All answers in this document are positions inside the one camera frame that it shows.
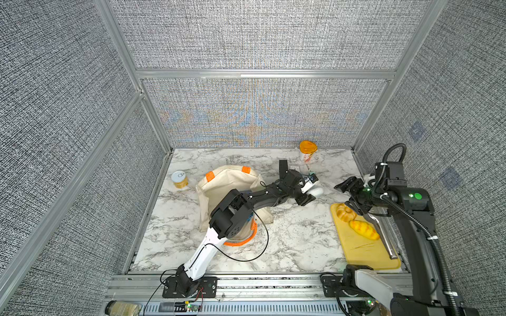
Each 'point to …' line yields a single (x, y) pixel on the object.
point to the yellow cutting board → (361, 253)
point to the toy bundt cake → (345, 213)
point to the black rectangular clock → (283, 167)
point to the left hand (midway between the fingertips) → (315, 191)
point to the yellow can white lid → (180, 179)
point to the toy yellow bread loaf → (364, 229)
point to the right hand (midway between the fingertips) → (340, 188)
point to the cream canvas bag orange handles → (215, 183)
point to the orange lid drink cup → (308, 148)
